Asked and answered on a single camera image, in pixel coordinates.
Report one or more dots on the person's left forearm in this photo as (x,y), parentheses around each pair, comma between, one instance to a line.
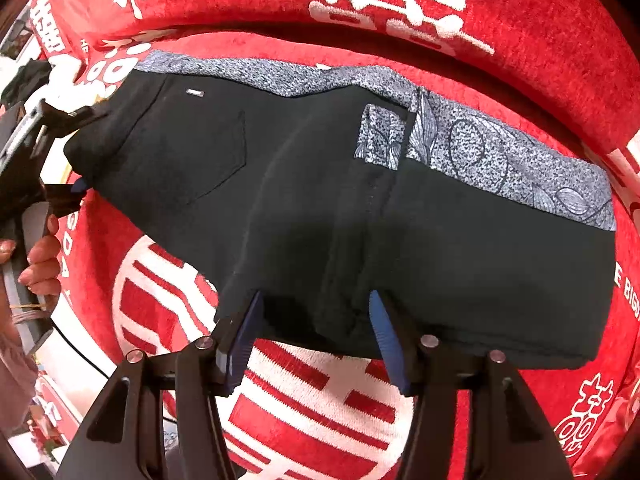
(12,370)

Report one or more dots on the red embroidered cushion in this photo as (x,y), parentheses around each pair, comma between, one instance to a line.
(612,435)

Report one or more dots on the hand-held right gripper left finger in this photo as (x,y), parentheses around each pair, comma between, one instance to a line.
(245,330)

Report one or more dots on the red printed blanket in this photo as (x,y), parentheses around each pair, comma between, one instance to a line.
(500,20)

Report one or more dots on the black pants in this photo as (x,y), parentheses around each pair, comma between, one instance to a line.
(300,185)

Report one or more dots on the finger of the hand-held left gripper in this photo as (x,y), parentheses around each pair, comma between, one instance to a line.
(75,115)
(75,191)

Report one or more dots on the yellow wrist band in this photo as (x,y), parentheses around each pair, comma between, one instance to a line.
(25,306)

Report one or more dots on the grey floral cloth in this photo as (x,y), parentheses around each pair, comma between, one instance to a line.
(475,150)

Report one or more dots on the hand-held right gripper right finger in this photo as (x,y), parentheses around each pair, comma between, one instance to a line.
(385,340)

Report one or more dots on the person's left hand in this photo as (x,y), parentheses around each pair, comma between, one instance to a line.
(45,270)

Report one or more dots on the dark cloth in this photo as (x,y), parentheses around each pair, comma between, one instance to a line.
(25,80)

